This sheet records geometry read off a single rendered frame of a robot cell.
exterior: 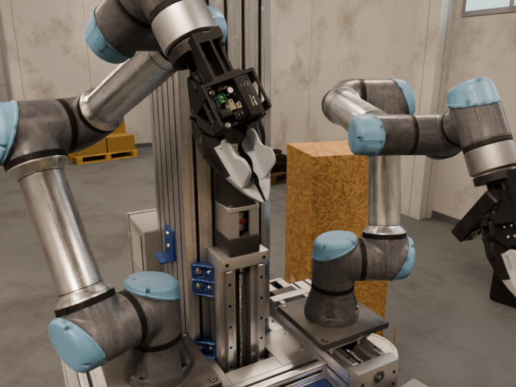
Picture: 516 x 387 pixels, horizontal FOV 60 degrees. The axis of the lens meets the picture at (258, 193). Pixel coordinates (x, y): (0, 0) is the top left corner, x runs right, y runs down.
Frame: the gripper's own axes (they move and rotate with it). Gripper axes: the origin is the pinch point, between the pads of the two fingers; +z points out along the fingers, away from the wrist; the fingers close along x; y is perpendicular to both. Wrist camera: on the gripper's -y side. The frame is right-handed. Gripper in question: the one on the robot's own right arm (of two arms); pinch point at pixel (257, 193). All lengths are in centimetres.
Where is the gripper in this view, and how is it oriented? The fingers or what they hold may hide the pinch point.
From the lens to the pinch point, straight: 58.2
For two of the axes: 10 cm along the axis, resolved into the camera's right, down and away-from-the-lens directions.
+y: 3.5, -1.6, -9.2
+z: 4.4, 9.0, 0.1
